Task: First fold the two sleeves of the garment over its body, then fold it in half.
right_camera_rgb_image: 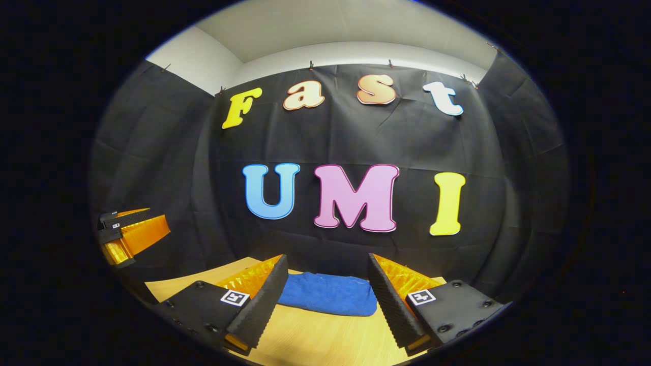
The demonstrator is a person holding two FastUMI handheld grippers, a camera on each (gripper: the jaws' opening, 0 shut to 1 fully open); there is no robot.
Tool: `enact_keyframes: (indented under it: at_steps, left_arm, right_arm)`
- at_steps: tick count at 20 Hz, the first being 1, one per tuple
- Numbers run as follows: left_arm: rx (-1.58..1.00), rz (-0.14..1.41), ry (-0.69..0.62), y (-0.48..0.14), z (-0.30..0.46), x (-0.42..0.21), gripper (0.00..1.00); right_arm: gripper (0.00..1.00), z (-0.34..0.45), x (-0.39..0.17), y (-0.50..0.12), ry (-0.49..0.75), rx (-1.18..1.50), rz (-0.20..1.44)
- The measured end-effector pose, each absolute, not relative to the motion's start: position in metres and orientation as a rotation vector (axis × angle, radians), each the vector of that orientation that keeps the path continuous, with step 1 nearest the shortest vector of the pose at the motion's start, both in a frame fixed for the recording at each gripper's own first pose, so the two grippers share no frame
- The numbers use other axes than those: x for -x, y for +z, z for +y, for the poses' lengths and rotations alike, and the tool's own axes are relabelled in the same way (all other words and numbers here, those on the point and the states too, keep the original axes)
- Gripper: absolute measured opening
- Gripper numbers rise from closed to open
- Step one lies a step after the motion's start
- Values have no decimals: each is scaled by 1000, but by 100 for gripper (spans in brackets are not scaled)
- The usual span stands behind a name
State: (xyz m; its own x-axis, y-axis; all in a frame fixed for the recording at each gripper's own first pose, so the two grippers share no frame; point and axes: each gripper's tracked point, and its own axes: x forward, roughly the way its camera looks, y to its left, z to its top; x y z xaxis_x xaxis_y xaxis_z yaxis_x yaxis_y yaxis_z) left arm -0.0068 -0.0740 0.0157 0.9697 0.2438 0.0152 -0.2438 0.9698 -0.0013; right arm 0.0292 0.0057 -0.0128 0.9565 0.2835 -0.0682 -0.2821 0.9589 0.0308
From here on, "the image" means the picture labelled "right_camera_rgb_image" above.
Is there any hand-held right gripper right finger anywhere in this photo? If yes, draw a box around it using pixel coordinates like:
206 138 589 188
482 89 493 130
367 253 509 356

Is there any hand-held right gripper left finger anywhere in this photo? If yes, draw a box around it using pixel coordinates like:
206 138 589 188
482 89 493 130
153 254 289 356

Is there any blue button shirt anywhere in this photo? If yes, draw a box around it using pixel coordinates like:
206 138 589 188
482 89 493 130
277 272 378 317

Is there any black backdrop cloth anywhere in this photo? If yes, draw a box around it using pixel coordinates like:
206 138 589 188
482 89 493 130
89 48 570 306

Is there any row of small backdrop clips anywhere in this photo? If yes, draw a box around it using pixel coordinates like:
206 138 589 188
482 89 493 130
160 43 499 96

